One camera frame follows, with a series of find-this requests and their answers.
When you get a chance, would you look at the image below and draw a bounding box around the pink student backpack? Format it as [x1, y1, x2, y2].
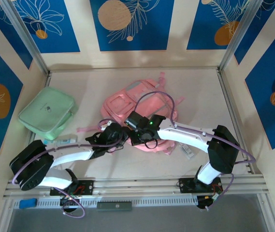
[76, 71, 185, 155]

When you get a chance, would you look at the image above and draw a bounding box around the small white tube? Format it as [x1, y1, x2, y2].
[179, 142, 195, 160]

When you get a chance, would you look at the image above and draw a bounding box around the light blue tissue pack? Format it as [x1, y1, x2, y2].
[44, 135, 78, 146]

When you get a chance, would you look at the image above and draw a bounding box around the dark grey rectangular device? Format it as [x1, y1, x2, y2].
[96, 202, 133, 212]

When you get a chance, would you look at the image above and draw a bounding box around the mint green zip pouch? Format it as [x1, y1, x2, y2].
[18, 87, 78, 141]

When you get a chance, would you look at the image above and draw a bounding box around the black connector board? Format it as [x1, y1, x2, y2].
[59, 195, 81, 213]
[196, 194, 221, 210]

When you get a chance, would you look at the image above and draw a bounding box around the small blue block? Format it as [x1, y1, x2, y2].
[18, 198, 37, 209]

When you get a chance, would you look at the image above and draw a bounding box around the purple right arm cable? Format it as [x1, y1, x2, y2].
[135, 91, 256, 211]

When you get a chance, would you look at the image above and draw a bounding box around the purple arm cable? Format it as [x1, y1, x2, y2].
[135, 91, 256, 211]
[11, 118, 128, 219]

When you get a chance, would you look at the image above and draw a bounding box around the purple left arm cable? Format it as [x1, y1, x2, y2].
[11, 118, 128, 219]

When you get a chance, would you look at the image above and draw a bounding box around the aluminium front rail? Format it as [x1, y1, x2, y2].
[3, 175, 271, 198]

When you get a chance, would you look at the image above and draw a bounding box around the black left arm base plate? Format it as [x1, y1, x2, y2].
[49, 180, 95, 196]

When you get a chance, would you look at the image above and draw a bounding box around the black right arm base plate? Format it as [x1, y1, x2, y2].
[178, 177, 223, 194]

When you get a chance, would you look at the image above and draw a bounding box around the grey slotted cable duct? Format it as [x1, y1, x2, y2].
[14, 196, 198, 209]

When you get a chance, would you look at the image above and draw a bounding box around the aluminium frame post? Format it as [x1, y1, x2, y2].
[218, 0, 265, 72]
[0, 0, 50, 75]

